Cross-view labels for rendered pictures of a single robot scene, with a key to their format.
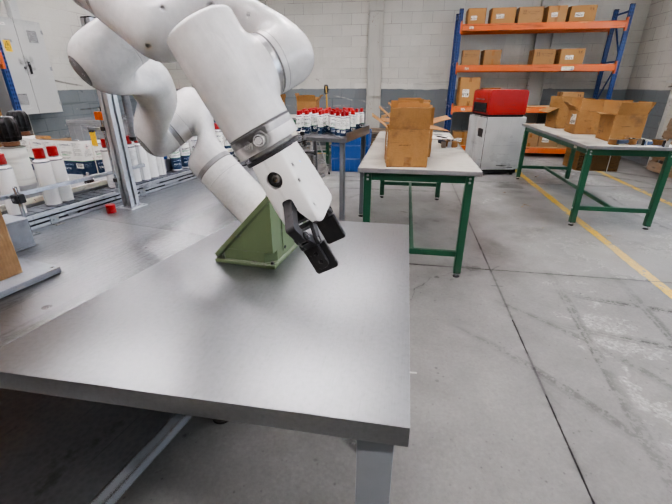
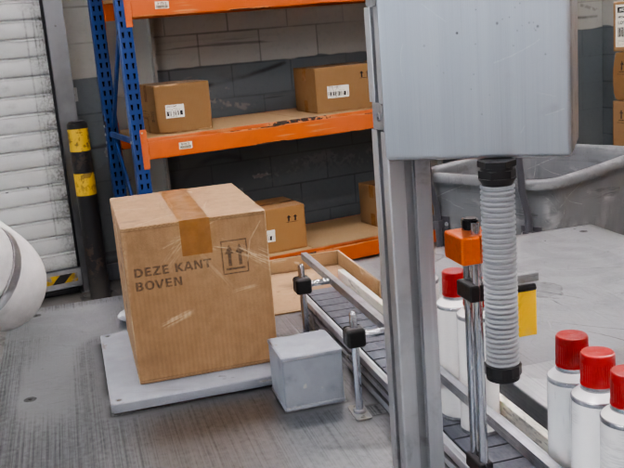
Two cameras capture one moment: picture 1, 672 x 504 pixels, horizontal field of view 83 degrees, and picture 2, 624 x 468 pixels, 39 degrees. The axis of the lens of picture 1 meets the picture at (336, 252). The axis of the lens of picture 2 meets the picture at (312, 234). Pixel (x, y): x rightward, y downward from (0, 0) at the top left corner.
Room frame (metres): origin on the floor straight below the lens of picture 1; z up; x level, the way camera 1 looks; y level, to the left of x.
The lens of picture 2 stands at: (2.19, 0.25, 1.42)
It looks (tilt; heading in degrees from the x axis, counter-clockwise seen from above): 13 degrees down; 145
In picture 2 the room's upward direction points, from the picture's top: 5 degrees counter-clockwise
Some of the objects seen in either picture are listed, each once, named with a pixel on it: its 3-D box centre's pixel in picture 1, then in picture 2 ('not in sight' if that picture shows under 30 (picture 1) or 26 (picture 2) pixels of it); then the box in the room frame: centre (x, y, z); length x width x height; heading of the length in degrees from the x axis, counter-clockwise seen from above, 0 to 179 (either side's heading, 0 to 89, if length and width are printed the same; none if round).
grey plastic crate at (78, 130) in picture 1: (113, 130); not in sight; (3.60, 2.01, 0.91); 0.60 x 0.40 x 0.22; 174
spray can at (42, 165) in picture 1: (46, 177); (457, 343); (1.37, 1.05, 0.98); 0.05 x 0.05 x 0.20
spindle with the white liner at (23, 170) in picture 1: (15, 155); not in sight; (1.55, 1.28, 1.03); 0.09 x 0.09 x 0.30
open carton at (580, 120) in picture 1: (582, 115); not in sight; (4.59, -2.79, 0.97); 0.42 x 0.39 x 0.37; 78
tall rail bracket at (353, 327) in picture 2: (17, 210); (369, 359); (1.19, 1.03, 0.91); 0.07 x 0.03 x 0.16; 70
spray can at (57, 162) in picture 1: (59, 174); (477, 355); (1.42, 1.03, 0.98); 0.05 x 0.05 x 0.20
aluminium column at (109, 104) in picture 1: (112, 120); (407, 264); (1.52, 0.84, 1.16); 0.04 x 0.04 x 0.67; 70
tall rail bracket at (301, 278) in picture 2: not in sight; (315, 305); (0.91, 1.14, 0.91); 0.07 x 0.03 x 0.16; 70
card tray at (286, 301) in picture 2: not in sight; (304, 280); (0.59, 1.34, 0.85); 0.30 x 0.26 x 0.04; 160
